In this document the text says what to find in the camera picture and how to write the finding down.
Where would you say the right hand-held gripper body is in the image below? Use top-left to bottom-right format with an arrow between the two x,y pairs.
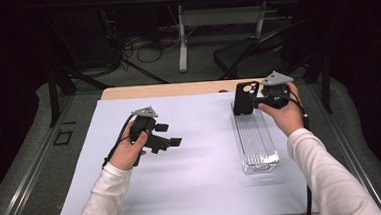
257,69 -> 297,111

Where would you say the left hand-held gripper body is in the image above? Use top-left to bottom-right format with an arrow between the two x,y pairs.
126,104 -> 174,168

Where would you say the black phone case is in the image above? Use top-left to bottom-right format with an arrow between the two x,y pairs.
230,80 -> 263,117

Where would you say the clear plastic box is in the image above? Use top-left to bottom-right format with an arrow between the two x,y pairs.
229,98 -> 282,177

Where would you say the person's left hand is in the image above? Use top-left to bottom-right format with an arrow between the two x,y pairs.
106,119 -> 151,173

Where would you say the black chair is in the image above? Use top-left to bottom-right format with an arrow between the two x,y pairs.
211,19 -> 315,81

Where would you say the black metal stand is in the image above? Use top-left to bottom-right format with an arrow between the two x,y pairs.
303,52 -> 333,116
45,63 -> 113,129

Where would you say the desk with white legs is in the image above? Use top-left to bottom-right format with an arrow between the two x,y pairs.
155,0 -> 312,74

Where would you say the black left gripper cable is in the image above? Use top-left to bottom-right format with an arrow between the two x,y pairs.
98,114 -> 140,170

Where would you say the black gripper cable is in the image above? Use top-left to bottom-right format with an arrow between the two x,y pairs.
287,88 -> 316,215
98,114 -> 140,170

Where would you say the bundle of floor cables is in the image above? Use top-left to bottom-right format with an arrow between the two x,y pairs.
120,31 -> 184,66

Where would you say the aluminium rail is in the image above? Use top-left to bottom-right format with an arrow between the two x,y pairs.
310,79 -> 381,215
0,94 -> 83,215

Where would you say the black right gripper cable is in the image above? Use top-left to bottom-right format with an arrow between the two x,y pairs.
287,88 -> 316,215

